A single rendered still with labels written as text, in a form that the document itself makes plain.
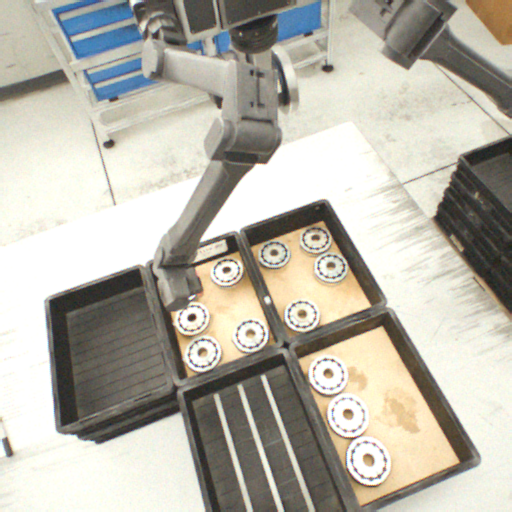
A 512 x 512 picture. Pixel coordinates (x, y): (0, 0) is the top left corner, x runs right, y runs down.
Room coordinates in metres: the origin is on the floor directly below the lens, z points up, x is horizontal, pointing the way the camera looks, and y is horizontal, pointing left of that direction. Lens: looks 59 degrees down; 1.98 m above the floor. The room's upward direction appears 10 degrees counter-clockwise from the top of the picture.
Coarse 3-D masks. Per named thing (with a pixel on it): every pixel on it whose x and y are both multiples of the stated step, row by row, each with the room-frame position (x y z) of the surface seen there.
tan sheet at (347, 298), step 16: (320, 224) 0.78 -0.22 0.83; (288, 240) 0.74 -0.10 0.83; (256, 256) 0.71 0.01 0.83; (304, 256) 0.67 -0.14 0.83; (288, 272) 0.63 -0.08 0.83; (304, 272) 0.62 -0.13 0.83; (272, 288) 0.58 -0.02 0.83; (288, 288) 0.57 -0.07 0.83; (304, 288) 0.56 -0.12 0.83; (320, 288) 0.55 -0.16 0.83; (336, 288) 0.54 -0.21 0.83; (352, 288) 0.53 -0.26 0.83; (320, 304) 0.50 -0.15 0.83; (336, 304) 0.49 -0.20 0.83; (352, 304) 0.48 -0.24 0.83; (368, 304) 0.47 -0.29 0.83; (320, 320) 0.45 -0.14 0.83; (288, 336) 0.42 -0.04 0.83
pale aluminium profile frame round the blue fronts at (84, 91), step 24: (24, 0) 2.29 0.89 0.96; (120, 48) 2.35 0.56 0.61; (288, 48) 2.60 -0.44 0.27; (72, 72) 2.30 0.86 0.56; (120, 96) 2.37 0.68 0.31; (144, 96) 2.37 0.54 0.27; (192, 96) 2.47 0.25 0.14; (96, 120) 2.30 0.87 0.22; (120, 120) 2.36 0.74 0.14; (144, 120) 2.36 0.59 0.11
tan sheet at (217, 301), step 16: (224, 256) 0.73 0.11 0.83; (240, 256) 0.72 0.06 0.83; (208, 272) 0.68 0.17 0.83; (208, 288) 0.62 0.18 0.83; (240, 288) 0.60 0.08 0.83; (208, 304) 0.57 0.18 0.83; (224, 304) 0.56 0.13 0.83; (240, 304) 0.55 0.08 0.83; (256, 304) 0.54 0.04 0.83; (192, 320) 0.53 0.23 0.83; (224, 320) 0.51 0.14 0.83; (240, 320) 0.50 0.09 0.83; (224, 336) 0.46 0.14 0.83; (224, 352) 0.41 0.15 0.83; (240, 352) 0.40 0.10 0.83
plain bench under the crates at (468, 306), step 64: (256, 192) 1.08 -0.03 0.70; (320, 192) 1.02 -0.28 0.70; (384, 192) 0.96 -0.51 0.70; (0, 256) 0.99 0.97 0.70; (64, 256) 0.94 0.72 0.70; (128, 256) 0.89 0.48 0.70; (384, 256) 0.69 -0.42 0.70; (448, 256) 0.65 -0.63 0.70; (0, 320) 0.72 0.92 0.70; (448, 320) 0.43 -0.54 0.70; (448, 384) 0.24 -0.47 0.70; (64, 448) 0.26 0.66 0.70; (128, 448) 0.23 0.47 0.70
